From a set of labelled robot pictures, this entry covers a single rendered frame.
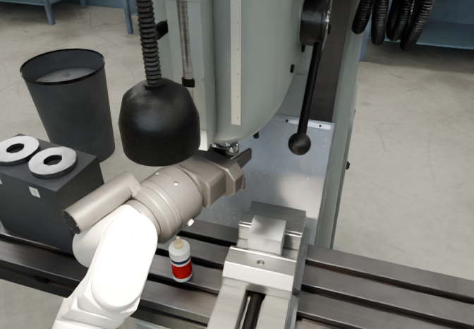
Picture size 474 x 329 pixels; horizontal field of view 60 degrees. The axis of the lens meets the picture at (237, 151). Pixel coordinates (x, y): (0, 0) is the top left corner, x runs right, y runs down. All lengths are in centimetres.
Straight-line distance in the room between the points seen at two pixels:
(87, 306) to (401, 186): 235
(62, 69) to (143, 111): 258
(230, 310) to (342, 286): 25
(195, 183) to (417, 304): 51
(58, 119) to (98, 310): 216
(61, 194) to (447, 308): 76
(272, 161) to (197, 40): 65
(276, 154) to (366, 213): 144
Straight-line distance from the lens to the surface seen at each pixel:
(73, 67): 291
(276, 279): 74
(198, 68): 46
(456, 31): 465
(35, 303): 216
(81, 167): 87
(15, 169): 92
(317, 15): 56
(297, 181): 105
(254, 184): 106
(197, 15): 43
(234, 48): 47
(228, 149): 64
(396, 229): 240
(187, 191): 56
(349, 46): 95
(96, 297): 49
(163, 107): 34
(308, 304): 84
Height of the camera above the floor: 164
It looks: 36 degrees down
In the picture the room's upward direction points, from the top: straight up
